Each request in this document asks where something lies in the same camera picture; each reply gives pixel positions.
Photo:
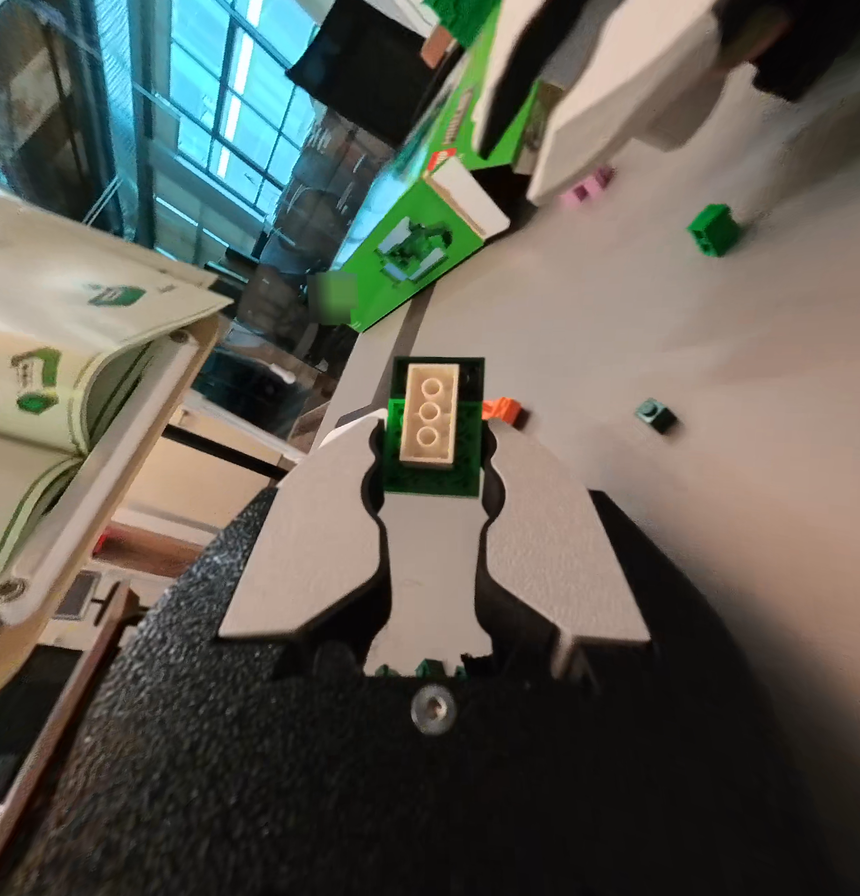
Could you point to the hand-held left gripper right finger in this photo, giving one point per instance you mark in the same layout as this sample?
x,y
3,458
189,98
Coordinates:
x,y
563,553

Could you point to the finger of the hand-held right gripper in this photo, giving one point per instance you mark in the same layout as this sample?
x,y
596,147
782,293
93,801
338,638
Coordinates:
x,y
640,70
493,91

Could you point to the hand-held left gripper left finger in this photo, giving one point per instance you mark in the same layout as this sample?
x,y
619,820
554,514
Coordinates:
x,y
311,553

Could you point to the green tiled lego assembly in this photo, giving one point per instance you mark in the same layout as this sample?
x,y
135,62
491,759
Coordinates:
x,y
430,483

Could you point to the small dark green lego piece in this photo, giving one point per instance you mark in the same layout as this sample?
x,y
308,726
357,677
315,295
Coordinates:
x,y
657,416

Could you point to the pink lego piece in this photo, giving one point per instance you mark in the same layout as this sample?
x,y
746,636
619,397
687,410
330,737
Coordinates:
x,y
590,185

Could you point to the orange lego brick separator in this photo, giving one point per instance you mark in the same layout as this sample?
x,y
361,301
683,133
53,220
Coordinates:
x,y
505,411

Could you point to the bright green lego brick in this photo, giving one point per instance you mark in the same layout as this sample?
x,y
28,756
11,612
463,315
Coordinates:
x,y
714,229

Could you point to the green lego box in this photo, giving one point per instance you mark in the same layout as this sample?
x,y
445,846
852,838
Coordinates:
x,y
416,259

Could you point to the lego instruction booklet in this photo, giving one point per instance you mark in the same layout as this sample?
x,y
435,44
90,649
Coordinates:
x,y
66,301

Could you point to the black screen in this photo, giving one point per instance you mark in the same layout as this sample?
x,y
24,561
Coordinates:
x,y
367,70

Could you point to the large glass window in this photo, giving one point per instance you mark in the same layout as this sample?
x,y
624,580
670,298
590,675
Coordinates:
x,y
213,105

